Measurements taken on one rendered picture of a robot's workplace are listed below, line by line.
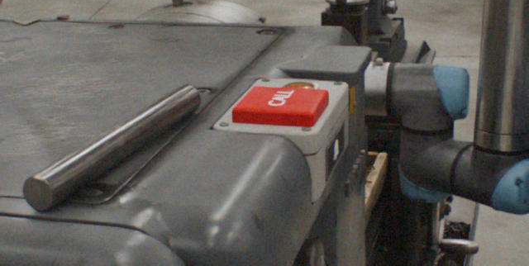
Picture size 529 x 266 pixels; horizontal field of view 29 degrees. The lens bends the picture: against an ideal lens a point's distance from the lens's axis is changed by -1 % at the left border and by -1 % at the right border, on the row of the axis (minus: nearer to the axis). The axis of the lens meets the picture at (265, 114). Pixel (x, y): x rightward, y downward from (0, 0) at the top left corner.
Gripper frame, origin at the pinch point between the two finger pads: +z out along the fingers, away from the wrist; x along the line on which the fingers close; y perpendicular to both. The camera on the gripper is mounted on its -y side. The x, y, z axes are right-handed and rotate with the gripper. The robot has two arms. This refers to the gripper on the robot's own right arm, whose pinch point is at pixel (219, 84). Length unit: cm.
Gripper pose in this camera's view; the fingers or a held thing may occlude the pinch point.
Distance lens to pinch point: 148.0
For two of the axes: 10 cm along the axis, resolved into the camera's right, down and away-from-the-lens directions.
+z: -9.7, -0.5, 2.5
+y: 2.6, -3.0, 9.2
